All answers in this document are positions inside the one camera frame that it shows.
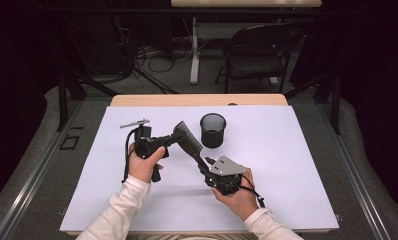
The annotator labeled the black mesh pen holder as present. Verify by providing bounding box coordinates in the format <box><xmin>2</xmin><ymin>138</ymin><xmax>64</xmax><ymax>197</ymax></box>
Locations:
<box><xmin>199</xmin><ymin>112</ymin><xmax>227</xmax><ymax>149</ymax></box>

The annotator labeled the black horizontal bar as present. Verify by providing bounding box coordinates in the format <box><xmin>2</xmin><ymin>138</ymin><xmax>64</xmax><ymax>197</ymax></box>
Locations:
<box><xmin>36</xmin><ymin>7</ymin><xmax>359</xmax><ymax>17</ymax></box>

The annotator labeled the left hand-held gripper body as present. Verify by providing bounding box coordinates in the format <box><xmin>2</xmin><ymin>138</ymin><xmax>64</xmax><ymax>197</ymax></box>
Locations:
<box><xmin>119</xmin><ymin>118</ymin><xmax>175</xmax><ymax>183</ymax></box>

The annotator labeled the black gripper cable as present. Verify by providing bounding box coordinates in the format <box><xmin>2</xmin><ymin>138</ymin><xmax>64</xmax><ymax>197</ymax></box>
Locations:
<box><xmin>236</xmin><ymin>174</ymin><xmax>266</xmax><ymax>209</ymax></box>
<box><xmin>121</xmin><ymin>128</ymin><xmax>139</xmax><ymax>185</ymax></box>

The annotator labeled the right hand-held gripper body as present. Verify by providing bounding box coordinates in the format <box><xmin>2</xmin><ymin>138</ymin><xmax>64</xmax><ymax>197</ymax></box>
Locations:
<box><xmin>203</xmin><ymin>155</ymin><xmax>247</xmax><ymax>197</ymax></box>

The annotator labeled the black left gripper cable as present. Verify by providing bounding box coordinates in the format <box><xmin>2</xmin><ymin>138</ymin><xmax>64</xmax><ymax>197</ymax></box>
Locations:
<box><xmin>121</xmin><ymin>128</ymin><xmax>139</xmax><ymax>185</ymax></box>

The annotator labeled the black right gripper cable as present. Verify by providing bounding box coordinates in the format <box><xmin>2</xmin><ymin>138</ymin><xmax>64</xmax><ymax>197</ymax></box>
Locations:
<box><xmin>236</xmin><ymin>174</ymin><xmax>266</xmax><ymax>209</ymax></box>

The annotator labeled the white table sheet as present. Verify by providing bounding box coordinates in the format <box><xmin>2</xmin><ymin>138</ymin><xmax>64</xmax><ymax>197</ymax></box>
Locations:
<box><xmin>59</xmin><ymin>105</ymin><xmax>340</xmax><ymax>233</ymax></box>

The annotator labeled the person's right hand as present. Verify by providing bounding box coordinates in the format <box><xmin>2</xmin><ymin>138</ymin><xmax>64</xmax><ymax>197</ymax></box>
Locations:
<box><xmin>211</xmin><ymin>166</ymin><xmax>260</xmax><ymax>222</ymax></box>

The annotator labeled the bundle of floor cables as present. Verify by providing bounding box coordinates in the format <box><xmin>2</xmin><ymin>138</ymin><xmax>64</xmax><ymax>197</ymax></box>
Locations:
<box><xmin>133</xmin><ymin>41</ymin><xmax>192</xmax><ymax>75</ymax></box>

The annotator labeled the white-legged wooden table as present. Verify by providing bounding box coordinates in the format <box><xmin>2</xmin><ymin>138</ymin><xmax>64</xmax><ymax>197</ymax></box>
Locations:
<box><xmin>171</xmin><ymin>0</ymin><xmax>322</xmax><ymax>85</ymax></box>

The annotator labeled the black folding chair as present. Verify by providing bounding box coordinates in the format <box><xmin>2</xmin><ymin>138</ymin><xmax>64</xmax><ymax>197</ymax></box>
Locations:
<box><xmin>215</xmin><ymin>23</ymin><xmax>305</xmax><ymax>94</ymax></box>

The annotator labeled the person's left hand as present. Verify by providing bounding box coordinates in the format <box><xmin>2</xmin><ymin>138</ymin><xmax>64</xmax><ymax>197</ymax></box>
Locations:
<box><xmin>128</xmin><ymin>143</ymin><xmax>167</xmax><ymax>184</ymax></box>

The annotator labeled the black metal stand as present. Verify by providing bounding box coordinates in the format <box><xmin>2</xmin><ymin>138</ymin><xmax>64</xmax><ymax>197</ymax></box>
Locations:
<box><xmin>283</xmin><ymin>64</ymin><xmax>342</xmax><ymax>136</ymax></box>
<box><xmin>56</xmin><ymin>68</ymin><xmax>119</xmax><ymax>132</ymax></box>

